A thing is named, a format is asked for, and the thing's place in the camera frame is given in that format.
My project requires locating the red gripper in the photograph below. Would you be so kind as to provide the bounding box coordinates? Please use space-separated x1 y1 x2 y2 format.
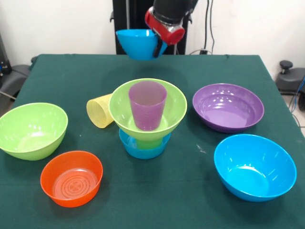
144 6 186 59

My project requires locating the purple plastic cup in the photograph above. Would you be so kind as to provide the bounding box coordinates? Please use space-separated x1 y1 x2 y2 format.
128 81 167 131

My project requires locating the green plastic bowl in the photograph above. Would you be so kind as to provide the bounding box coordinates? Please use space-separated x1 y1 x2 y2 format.
0 102 69 161
108 78 188 143

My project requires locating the yellow plastic cup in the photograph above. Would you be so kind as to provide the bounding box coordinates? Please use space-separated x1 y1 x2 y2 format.
86 93 115 129

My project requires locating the purple plastic bowl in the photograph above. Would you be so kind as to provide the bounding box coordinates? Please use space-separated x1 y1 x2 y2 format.
192 83 264 134

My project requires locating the green plastic cup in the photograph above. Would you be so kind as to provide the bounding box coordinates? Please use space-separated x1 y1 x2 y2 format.
136 138 163 150

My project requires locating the small blue plastic bowl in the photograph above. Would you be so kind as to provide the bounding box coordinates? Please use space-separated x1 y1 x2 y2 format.
118 127 172 160

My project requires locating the small orange plastic bowl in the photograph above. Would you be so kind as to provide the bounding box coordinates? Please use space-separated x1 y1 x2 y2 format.
40 150 104 208

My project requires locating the grey base with black knob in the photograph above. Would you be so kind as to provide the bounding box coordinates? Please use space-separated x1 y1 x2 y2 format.
276 60 305 96

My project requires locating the grey wheeled base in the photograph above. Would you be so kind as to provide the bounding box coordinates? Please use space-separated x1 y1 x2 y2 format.
0 64 31 101

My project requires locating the black equipment casing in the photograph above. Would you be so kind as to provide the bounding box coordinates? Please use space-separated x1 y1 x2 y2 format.
0 32 12 89

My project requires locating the dark green tablecloth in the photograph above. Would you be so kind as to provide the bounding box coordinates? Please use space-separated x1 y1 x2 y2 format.
0 53 305 229

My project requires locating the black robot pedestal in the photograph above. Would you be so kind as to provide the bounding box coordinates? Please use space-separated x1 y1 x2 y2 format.
110 0 193 56

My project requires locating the black wall cable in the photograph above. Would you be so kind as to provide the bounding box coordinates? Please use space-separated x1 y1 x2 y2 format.
204 0 217 54

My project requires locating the blue cable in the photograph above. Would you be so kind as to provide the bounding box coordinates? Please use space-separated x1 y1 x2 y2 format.
289 76 305 113

